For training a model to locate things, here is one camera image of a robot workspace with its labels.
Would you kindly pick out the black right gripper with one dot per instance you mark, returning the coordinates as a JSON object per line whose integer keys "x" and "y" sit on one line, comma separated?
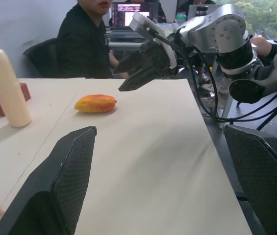
{"x": 159, "y": 62}

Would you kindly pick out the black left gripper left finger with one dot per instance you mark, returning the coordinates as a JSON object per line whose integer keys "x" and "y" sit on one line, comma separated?
{"x": 55, "y": 186}

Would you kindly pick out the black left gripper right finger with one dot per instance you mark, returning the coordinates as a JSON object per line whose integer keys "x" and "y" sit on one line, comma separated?
{"x": 263, "y": 171}

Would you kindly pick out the orange yellow mango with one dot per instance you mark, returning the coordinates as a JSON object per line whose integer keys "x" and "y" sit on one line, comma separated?
{"x": 96, "y": 103}

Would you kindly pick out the open laptop with lit screen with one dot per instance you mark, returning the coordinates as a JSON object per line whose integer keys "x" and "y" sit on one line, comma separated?
{"x": 126, "y": 16}

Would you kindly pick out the person in black shirt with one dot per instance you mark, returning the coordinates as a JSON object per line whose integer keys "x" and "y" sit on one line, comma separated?
{"x": 82, "y": 46}

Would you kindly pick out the drink bottle with green cap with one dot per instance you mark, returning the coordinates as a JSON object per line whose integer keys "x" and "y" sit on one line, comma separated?
{"x": 181, "y": 18}

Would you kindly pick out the black office chair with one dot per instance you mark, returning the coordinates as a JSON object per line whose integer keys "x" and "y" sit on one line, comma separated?
{"x": 43, "y": 58}

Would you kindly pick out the cream plastic bottle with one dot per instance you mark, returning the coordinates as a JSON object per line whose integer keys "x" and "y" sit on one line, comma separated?
{"x": 8, "y": 90}

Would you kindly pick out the seated person in dark sleeve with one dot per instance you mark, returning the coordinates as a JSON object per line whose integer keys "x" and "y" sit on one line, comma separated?
{"x": 265, "y": 46}

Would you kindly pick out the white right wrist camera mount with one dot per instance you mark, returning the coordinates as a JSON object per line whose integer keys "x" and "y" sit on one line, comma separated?
{"x": 142, "y": 23}

